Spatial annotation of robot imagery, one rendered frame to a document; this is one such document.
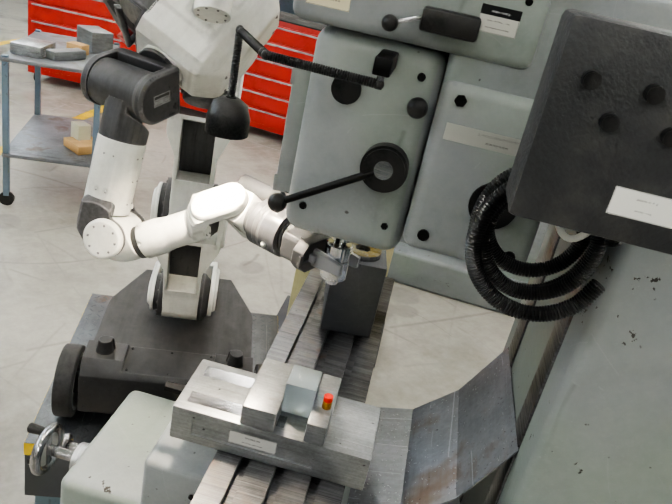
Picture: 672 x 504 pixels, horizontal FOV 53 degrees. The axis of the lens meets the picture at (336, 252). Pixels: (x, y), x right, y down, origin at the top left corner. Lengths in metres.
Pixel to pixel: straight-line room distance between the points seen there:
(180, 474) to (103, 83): 0.73
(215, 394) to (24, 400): 1.60
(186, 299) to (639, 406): 1.34
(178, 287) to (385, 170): 1.12
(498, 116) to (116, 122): 0.70
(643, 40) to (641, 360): 0.46
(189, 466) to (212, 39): 0.79
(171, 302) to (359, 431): 0.95
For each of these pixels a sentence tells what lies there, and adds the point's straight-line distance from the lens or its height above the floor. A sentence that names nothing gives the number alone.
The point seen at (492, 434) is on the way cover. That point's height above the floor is 1.02.
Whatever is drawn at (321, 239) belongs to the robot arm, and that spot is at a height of 1.26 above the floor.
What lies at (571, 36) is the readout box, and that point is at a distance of 0.71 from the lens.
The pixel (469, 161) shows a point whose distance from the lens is 0.99.
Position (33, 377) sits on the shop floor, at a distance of 2.89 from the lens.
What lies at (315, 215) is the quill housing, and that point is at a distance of 1.06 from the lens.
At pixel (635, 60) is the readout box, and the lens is 0.72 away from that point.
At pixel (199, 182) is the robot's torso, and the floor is 1.11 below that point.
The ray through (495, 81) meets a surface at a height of 1.61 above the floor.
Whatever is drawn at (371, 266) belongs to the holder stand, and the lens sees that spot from 1.53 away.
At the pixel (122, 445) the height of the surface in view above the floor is 0.71.
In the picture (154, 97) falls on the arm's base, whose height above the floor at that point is 1.41.
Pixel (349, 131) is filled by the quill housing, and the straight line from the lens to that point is 1.01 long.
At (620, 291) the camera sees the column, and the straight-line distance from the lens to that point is 0.96.
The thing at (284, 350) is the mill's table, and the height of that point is 0.91.
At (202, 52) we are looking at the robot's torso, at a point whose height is 1.50.
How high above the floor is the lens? 1.75
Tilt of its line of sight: 25 degrees down
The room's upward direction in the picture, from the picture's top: 12 degrees clockwise
